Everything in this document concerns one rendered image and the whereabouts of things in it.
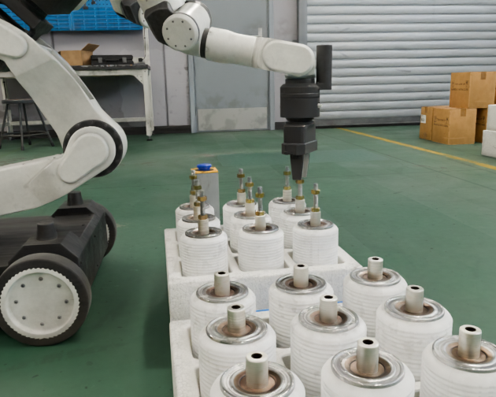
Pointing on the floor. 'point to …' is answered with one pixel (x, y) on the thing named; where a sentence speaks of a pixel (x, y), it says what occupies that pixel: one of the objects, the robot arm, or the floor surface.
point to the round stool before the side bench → (21, 123)
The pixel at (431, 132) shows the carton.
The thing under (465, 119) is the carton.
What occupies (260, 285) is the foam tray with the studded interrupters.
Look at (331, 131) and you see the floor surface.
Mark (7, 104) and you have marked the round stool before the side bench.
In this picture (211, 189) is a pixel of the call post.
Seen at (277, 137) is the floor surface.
